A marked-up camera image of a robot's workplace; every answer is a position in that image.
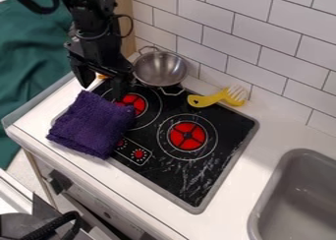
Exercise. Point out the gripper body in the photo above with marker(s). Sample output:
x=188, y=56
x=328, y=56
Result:
x=97, y=50

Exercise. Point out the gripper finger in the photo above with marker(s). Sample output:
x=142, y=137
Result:
x=81, y=74
x=119, y=88

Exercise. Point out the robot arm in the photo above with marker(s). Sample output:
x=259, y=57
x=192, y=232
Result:
x=89, y=8

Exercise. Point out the yellow brush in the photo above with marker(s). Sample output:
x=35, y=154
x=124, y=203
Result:
x=218, y=97

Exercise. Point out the purple cloth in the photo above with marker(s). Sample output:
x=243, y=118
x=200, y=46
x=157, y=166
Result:
x=91, y=123

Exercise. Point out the silver pot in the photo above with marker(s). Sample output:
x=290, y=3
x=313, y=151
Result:
x=159, y=68

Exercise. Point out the green cloth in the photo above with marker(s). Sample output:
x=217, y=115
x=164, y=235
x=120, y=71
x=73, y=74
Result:
x=30, y=53

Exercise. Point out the toy stove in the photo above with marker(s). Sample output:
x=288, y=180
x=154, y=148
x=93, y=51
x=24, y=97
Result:
x=175, y=142

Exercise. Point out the toy sink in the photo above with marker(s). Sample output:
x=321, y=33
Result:
x=297, y=198

